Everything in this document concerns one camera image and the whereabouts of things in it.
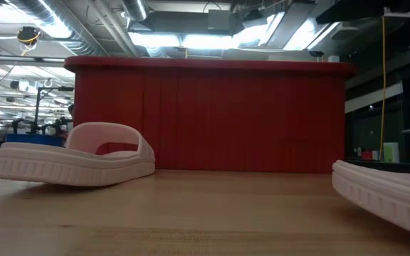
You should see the pink slide sandal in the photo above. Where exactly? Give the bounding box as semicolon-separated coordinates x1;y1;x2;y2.
0;122;157;188
331;132;410;241

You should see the red plastic bin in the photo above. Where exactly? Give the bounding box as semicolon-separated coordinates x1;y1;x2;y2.
63;55;357;174

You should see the blue plastic bin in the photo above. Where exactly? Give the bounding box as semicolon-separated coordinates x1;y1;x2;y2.
5;133;65;148

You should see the green and white box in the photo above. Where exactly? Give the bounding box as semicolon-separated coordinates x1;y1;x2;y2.
382;142;401;164

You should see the black metal stand frame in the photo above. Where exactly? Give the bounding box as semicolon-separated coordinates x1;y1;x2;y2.
33;86;75;135

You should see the yellow cable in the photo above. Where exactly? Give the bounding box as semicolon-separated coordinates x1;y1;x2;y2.
379;16;388;161

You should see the black aluminium frame rail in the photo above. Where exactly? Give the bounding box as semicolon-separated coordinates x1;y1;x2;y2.
345;159;410;175

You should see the yellow cable reel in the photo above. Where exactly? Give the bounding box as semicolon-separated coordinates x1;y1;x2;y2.
16;26;43;48

